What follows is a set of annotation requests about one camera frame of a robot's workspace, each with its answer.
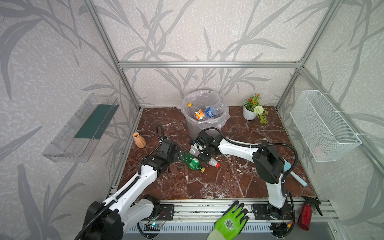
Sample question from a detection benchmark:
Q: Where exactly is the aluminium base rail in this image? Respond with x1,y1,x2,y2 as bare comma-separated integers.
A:
107,185,337,224

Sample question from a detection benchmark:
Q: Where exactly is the light blue spatula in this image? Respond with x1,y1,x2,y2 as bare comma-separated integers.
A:
284,161,308,187

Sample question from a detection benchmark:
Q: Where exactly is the white pot with flowers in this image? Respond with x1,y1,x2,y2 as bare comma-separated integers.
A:
243,94,269,125

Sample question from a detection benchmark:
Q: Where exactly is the clear bottle red white label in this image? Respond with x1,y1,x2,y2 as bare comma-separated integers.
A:
190,146,220,168

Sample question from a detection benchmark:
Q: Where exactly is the green bottle yellow cap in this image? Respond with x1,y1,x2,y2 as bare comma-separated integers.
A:
183,153,206,173

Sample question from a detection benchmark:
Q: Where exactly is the small terracotta vase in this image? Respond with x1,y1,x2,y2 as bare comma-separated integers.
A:
133,132,146,149

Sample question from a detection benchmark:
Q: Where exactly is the grey mesh waste bin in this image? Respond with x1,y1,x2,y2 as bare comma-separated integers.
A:
187,119,226,139

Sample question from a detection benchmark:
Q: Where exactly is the clear acrylic wall shelf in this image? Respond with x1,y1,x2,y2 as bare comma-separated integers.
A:
43,94,120,163

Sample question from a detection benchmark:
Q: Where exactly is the green and black work glove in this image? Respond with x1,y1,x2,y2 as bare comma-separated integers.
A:
207,201,249,240

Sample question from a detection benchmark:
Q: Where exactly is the clear bottle orange label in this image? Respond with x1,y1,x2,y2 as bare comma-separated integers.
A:
188,103,206,121

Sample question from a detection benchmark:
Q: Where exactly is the white wire mesh basket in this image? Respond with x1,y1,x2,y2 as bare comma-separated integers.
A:
290,90,362,162

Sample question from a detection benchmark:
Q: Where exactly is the red spray bottle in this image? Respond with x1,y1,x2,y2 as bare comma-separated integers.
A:
298,196,323,231

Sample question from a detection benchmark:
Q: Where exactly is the right wiring board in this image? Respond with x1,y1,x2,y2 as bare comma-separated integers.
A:
269,223,293,239

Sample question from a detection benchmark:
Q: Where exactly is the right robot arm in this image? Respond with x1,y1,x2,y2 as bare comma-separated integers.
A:
192,128,299,219

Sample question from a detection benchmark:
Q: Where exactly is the aluminium cage frame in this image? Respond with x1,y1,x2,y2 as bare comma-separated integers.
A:
82,0,384,193

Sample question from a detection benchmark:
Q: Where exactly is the translucent pink bin liner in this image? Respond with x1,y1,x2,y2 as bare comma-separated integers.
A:
179,90,230,129

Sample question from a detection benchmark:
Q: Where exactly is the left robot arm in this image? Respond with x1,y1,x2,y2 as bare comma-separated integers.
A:
75,140,184,240

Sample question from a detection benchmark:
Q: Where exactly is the left green circuit board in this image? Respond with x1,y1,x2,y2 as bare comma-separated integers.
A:
143,222,166,232

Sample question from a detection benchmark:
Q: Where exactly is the clear bottle large blue label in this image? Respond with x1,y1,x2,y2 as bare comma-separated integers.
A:
205,102,225,118

